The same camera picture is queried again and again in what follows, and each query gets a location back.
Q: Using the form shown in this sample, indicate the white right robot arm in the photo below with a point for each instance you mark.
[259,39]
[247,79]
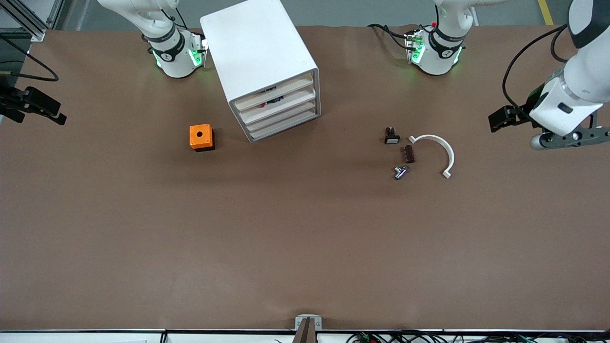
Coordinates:
[176,64]

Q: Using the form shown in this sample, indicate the base connector box green light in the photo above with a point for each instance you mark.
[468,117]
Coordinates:
[414,47]
[198,57]

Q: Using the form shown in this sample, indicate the aluminium frame profile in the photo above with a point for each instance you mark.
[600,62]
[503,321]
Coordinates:
[33,28]

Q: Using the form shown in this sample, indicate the black switch with white face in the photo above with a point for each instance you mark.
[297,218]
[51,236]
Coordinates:
[391,138]

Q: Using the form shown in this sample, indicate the small dark electrical part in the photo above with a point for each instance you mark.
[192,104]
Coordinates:
[271,100]

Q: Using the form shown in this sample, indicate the orange box with hole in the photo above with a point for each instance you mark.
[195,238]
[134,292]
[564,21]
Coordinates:
[200,136]

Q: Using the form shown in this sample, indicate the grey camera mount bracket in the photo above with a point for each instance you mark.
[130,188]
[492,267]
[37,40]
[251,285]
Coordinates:
[301,324]

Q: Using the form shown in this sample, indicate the brown terminal block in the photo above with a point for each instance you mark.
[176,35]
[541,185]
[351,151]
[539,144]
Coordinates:
[409,155]

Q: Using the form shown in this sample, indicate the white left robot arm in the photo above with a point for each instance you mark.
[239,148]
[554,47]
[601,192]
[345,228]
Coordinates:
[438,57]

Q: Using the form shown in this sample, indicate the small purple metal connector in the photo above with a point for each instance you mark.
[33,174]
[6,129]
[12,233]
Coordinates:
[400,173]

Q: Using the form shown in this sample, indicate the white curved plastic bracket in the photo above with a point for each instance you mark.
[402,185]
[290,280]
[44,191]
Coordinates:
[451,157]

